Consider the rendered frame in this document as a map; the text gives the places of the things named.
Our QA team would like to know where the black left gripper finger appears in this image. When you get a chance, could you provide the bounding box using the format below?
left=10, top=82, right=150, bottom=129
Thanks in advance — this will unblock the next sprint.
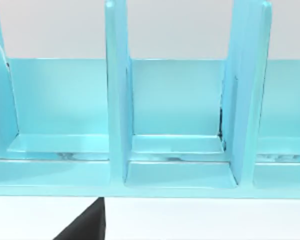
left=52, top=196, right=107, bottom=240

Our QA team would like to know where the light blue rack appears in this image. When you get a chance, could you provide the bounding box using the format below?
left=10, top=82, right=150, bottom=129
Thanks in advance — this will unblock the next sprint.
left=0, top=0, right=300, bottom=198

